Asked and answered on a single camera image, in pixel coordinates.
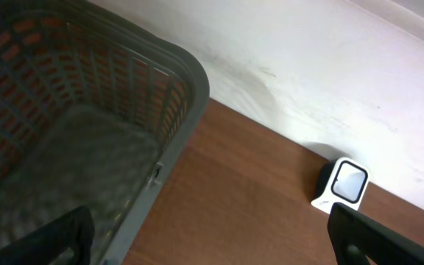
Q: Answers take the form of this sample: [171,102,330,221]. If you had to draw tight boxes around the grey plastic mesh basket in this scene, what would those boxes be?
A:
[0,0,210,264]

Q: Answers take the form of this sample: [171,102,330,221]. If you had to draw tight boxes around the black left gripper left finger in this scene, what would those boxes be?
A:
[0,206,95,265]

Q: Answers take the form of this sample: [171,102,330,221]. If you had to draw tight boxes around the white barcode scanner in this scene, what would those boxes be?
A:
[311,157,371,213]

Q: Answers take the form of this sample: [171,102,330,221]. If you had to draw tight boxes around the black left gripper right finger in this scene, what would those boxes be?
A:
[328,202,424,265]

